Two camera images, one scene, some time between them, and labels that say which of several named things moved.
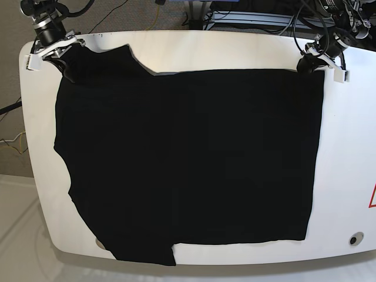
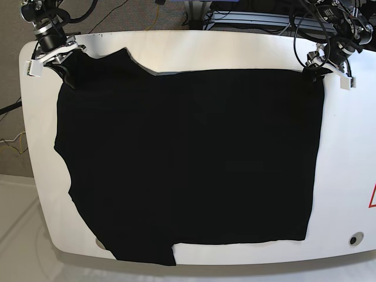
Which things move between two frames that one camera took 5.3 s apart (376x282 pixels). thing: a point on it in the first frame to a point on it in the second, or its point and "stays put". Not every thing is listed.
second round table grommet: [99, 244] stays put
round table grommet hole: [356, 238] stays put
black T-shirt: [159, 160] stays put
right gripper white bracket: [308, 63] to [315, 59]
